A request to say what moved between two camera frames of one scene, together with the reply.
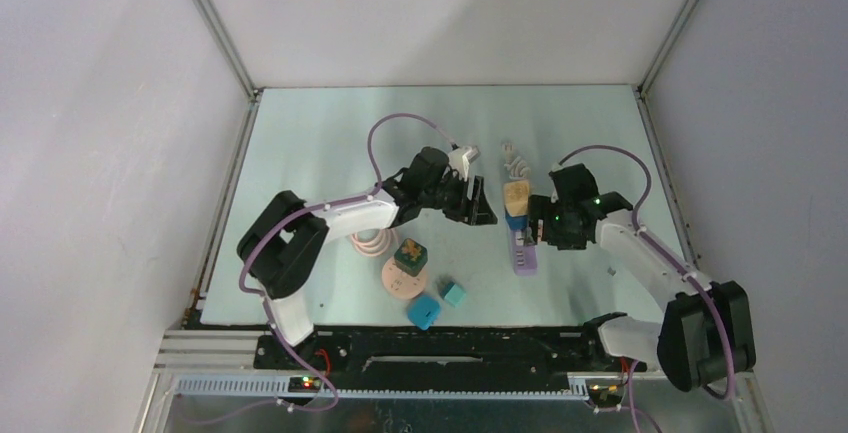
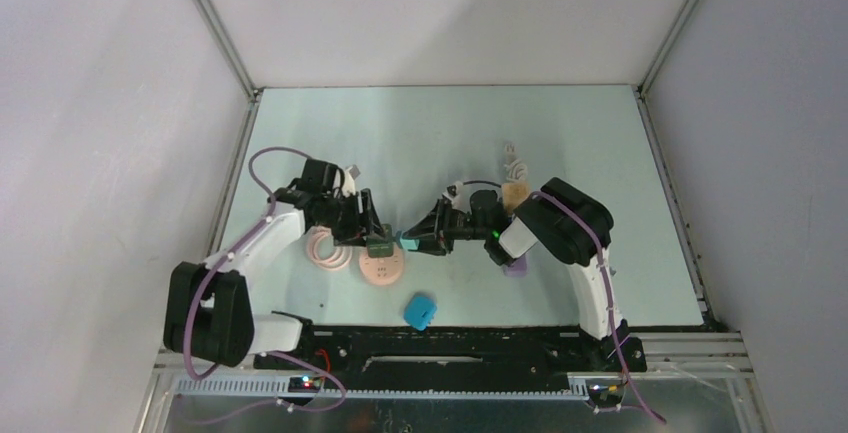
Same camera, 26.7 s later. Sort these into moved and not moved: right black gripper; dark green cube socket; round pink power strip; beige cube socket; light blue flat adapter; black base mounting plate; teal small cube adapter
Moved: right black gripper; dark green cube socket; teal small cube adapter; round pink power strip
Not moved: light blue flat adapter; black base mounting plate; beige cube socket
